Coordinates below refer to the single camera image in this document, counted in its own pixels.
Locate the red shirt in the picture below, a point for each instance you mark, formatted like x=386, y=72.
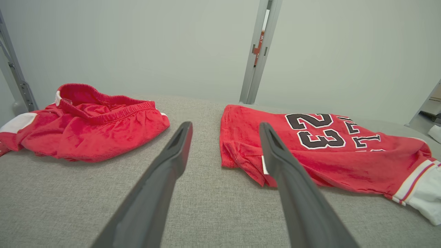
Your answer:
x=96, y=134

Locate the small white object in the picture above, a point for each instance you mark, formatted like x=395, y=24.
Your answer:
x=436, y=133

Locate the red shorts white stripes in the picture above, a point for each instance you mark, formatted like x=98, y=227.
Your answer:
x=344, y=165

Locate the perforated grey metal frame strut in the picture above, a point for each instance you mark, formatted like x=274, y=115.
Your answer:
x=24, y=89

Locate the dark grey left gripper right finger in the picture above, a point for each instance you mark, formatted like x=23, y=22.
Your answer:
x=303, y=199

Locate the orange-red bracket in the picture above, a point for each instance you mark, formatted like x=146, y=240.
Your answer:
x=257, y=48

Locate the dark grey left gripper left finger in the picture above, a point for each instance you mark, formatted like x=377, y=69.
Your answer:
x=151, y=193

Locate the slanted grey frame beam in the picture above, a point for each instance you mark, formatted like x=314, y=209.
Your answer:
x=423, y=115

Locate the grey aluminium frame post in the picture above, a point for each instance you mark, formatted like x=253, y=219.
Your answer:
x=251, y=79

